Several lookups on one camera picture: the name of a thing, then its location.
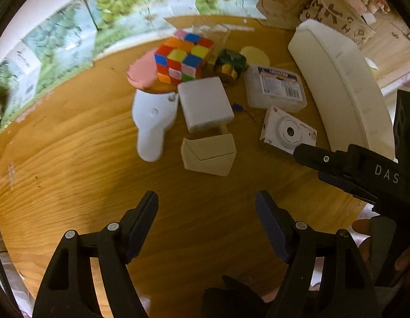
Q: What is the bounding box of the clear plastic cup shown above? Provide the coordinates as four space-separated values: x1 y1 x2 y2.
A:
192 23 232 52

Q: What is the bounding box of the person's right hand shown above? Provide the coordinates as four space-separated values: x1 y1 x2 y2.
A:
352 219 373 267

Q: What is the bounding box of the clear labelled plastic box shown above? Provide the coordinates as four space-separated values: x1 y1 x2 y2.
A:
244 64 308 113

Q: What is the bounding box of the white handheld thermometer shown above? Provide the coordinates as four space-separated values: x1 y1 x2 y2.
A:
131 90 180 163

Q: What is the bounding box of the multicoloured puzzle cube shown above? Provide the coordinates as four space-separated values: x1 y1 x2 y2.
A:
154 30 215 86

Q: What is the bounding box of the white square box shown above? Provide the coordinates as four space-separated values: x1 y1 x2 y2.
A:
177 77 235 132

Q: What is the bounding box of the green bottle with gold cap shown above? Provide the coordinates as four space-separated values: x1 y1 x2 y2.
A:
214 49 248 85

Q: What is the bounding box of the brown printed cardboard box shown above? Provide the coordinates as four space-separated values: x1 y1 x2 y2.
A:
256 0 313 30

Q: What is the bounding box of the cream round compact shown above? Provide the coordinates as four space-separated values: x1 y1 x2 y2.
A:
240 46 271 68

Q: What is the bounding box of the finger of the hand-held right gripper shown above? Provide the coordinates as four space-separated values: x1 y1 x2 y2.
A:
317 170 378 203
293 143 351 174

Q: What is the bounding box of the beige envelope shaped box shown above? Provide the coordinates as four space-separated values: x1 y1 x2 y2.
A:
180 132 237 177

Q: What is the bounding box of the white storage bin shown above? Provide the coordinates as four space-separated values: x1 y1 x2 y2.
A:
287 19 396 161

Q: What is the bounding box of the white toy camera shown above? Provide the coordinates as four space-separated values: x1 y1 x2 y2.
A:
258 106 317 156

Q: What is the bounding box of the brown lettered paper bag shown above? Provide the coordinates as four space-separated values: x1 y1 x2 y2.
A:
299 0 376 48

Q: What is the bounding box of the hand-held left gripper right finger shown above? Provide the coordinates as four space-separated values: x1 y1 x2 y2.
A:
255 190 381 318

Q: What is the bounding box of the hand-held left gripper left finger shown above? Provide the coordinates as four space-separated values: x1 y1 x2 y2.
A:
33 190 159 318

